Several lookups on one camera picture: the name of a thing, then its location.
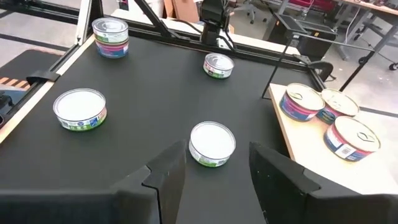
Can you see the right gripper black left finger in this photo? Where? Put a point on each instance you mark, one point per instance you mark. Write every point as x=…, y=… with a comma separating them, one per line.
x=149, y=199

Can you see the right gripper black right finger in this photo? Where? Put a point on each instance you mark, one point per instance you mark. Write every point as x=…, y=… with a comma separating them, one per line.
x=286, y=199

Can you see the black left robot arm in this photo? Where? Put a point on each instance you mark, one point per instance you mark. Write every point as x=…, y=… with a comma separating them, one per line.
x=213, y=15

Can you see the wooden shelf board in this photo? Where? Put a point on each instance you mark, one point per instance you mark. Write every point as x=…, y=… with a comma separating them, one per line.
x=309, y=155

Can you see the black table clamp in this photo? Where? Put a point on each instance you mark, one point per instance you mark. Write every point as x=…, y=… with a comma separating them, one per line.
x=320, y=67
x=42, y=76

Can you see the black equipment case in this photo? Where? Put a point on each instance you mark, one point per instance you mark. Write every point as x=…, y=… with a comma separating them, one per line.
x=311, y=40

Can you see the black floor mat orange stripes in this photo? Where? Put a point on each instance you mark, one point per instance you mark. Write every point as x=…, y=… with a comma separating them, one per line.
x=31, y=63

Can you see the wooden workbench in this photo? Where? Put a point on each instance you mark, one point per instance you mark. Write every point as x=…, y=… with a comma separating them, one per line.
x=370, y=4

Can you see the black metal shelf bracket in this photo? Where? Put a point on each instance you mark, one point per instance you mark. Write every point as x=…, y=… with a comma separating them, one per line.
x=279, y=63

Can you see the black aluminium table frame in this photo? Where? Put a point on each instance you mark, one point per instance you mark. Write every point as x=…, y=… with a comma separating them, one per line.
x=258, y=56

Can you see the small black camera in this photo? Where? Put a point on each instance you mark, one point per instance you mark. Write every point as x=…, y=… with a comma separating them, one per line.
x=3, y=109

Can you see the black diagonal frame strut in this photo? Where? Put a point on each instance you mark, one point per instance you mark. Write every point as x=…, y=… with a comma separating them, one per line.
x=152, y=15

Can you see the silver aluminium post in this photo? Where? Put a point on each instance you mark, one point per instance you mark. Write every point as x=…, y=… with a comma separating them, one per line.
x=84, y=21

